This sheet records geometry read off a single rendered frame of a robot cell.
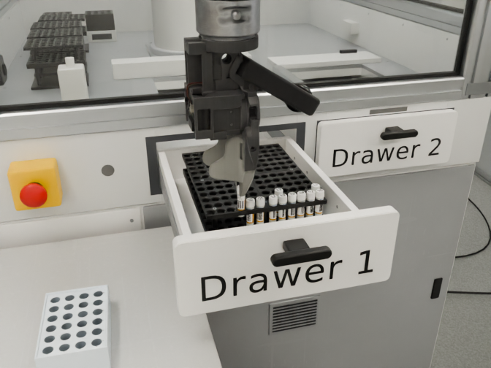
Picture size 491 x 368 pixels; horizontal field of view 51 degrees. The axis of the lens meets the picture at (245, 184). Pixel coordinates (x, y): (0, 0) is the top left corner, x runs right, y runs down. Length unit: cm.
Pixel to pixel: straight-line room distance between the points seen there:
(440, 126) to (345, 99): 21
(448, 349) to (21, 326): 143
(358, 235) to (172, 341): 28
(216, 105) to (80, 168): 37
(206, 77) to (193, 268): 23
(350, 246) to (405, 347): 78
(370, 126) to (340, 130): 6
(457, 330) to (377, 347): 65
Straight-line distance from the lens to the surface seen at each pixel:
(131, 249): 90
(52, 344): 70
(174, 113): 89
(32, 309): 82
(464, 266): 231
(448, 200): 121
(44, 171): 87
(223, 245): 61
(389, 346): 140
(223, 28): 59
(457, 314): 205
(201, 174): 81
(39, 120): 88
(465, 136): 115
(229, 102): 61
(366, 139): 100
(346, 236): 66
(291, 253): 60
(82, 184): 92
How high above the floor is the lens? 125
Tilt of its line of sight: 27 degrees down
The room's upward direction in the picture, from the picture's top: straight up
